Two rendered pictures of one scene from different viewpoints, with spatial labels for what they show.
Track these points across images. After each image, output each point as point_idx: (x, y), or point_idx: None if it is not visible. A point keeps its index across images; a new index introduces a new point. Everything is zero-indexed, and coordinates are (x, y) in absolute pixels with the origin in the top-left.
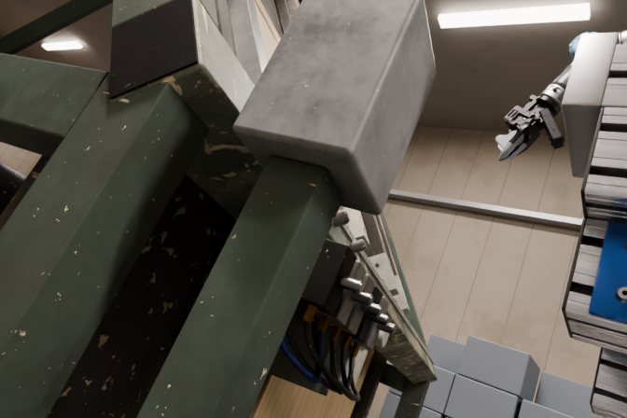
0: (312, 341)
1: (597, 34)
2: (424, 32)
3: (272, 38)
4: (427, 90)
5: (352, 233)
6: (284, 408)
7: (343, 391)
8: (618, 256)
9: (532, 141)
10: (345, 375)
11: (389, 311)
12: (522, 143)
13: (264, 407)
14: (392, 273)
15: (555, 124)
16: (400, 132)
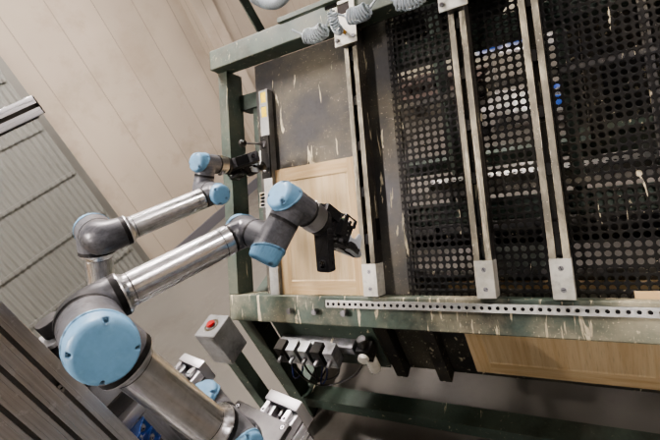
0: (293, 366)
1: (182, 356)
2: (201, 338)
3: (312, 183)
4: (214, 342)
5: (349, 302)
6: (510, 340)
7: (309, 382)
8: None
9: (345, 247)
10: (326, 375)
11: (436, 327)
12: (345, 249)
13: (474, 340)
14: (481, 281)
15: (315, 252)
16: (218, 353)
